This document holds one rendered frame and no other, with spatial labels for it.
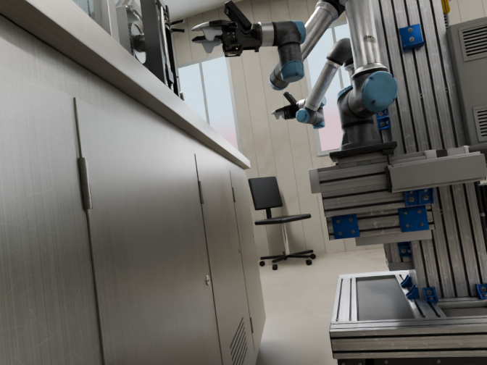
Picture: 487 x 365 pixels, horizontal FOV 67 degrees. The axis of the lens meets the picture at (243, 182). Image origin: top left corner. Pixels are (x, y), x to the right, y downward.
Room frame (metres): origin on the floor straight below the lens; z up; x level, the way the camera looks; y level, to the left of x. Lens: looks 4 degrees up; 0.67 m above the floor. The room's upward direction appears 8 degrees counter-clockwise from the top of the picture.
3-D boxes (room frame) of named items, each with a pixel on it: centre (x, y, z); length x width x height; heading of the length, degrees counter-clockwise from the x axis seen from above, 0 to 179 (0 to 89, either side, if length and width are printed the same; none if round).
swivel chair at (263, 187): (3.94, -0.35, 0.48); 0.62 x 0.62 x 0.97
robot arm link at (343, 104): (1.34, -0.45, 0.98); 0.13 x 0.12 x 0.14; 10
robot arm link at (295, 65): (1.19, -0.21, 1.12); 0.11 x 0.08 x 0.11; 10
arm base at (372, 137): (1.34, -0.45, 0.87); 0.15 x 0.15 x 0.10
